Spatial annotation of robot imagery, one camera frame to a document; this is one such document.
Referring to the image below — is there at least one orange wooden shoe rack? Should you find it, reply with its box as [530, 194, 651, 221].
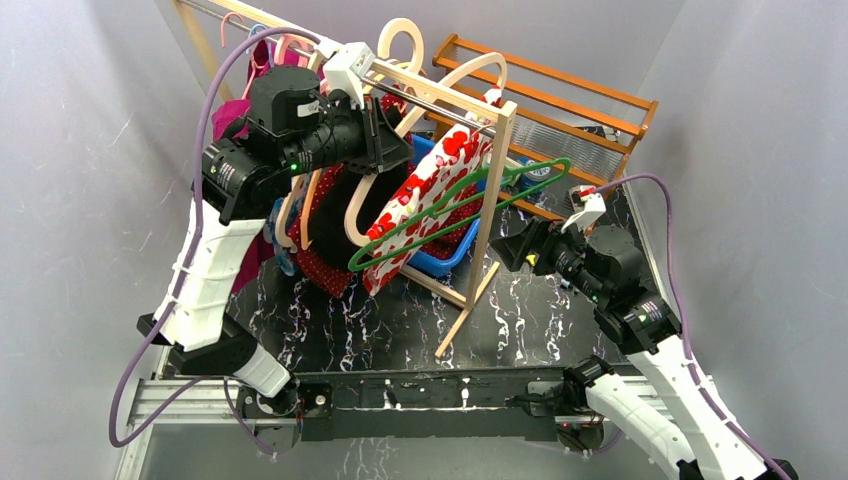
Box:
[431, 33, 660, 223]

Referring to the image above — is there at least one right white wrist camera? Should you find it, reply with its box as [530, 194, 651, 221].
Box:
[560, 185, 606, 234]

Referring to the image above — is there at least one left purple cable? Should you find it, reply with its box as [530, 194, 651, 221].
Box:
[107, 26, 326, 450]

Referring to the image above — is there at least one black base frame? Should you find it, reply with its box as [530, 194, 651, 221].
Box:
[231, 360, 637, 458]

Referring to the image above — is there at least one white red poppy garment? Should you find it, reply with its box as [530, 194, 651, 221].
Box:
[366, 124, 493, 256]

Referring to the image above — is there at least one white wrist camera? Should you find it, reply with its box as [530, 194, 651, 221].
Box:
[560, 185, 606, 234]
[323, 42, 375, 110]

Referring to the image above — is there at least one black garment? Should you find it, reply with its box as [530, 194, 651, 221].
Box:
[308, 162, 409, 273]

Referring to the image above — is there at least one blue plastic bin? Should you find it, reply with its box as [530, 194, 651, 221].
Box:
[408, 134, 486, 278]

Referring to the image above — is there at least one green velvet hanger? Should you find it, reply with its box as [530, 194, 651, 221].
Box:
[348, 157, 572, 272]

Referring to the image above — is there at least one red polka dot skirt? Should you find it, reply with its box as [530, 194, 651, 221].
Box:
[419, 184, 483, 260]

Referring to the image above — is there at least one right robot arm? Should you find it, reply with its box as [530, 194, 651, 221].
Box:
[491, 218, 798, 479]

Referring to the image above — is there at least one wooden clothes rack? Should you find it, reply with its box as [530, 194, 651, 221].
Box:
[172, 1, 517, 359]

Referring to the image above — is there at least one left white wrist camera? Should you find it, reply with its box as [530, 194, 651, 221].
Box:
[323, 42, 375, 110]

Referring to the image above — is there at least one cream wooden hanger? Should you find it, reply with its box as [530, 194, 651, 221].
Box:
[363, 18, 517, 222]

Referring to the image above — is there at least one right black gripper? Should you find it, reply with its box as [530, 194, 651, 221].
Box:
[490, 215, 605, 303]

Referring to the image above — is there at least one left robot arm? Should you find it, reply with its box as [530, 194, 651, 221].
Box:
[137, 65, 414, 416]

